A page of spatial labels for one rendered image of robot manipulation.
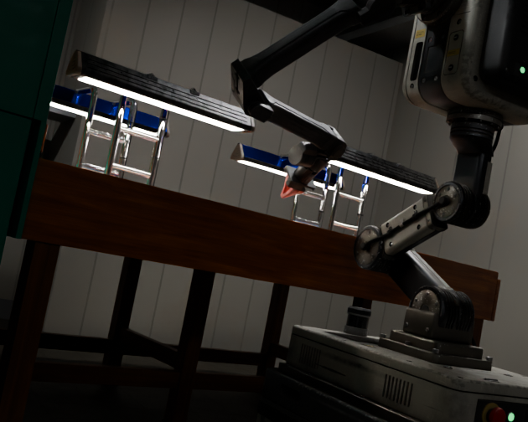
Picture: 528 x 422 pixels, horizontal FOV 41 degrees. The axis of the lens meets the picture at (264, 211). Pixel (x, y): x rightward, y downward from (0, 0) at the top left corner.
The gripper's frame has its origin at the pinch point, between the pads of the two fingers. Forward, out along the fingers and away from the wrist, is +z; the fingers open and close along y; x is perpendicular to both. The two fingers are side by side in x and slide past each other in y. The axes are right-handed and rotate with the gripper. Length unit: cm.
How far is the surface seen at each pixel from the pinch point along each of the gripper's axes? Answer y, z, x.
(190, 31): -54, 73, -200
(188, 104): 31.1, -2.2, -25.3
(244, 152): -31, 39, -64
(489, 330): -195, 58, -10
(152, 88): 44, -2, -26
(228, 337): -120, 178, -64
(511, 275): -193, 32, -27
